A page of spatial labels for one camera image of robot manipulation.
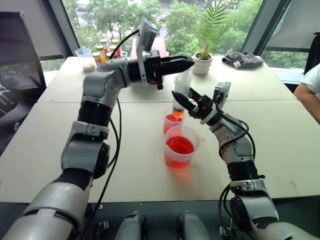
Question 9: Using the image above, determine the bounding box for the black office chair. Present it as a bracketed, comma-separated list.
[303, 32, 320, 76]

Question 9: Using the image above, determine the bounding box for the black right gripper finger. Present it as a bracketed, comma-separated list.
[171, 91, 196, 112]
[188, 86, 205, 104]

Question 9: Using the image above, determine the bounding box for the small cup with red liquid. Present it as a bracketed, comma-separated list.
[163, 113, 186, 135]

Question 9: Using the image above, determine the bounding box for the person's arm white sleeve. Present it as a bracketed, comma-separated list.
[293, 62, 320, 126]

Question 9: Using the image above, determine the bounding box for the green palm plant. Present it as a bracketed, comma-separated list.
[194, 0, 235, 61]

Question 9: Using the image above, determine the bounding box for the black monitor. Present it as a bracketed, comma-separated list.
[0, 11, 48, 92]

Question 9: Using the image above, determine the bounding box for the graduated cylinder orange liquid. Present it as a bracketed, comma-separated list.
[171, 70, 193, 123]

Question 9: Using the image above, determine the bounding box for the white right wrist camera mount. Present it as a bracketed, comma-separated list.
[213, 81, 232, 104]

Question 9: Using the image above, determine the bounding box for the small white round dish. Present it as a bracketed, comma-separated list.
[82, 62, 97, 73]

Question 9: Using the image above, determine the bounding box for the large beaker with red liquid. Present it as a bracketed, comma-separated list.
[163, 125, 201, 170]

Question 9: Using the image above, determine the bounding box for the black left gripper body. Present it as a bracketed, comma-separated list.
[143, 49, 171, 91]

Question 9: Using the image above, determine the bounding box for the white ribbed plant pot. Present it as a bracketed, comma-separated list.
[191, 52, 214, 75]

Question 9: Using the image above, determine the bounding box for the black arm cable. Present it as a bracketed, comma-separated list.
[79, 29, 141, 240]
[215, 101, 266, 240]

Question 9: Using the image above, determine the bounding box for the crumpled grey cloth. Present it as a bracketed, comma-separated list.
[221, 48, 265, 69]

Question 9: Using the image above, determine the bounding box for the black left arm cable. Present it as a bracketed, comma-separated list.
[79, 29, 141, 240]

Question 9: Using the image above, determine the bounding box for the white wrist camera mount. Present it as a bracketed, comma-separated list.
[135, 16, 160, 87]
[213, 81, 232, 104]

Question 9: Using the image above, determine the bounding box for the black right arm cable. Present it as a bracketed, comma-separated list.
[215, 101, 266, 240]

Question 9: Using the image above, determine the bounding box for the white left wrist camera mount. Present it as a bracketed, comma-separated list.
[135, 16, 160, 87]

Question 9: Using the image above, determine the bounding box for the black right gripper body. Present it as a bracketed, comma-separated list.
[188, 94, 217, 121]

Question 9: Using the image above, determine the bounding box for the red board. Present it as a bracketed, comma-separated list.
[129, 36, 169, 61]

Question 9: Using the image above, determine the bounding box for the dark grey rounded housing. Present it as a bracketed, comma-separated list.
[175, 210, 211, 240]
[114, 210, 148, 240]

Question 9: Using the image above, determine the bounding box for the empty clear measuring cup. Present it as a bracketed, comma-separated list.
[74, 47, 93, 59]

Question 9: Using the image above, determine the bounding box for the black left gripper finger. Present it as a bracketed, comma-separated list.
[167, 63, 196, 75]
[166, 54, 195, 67]

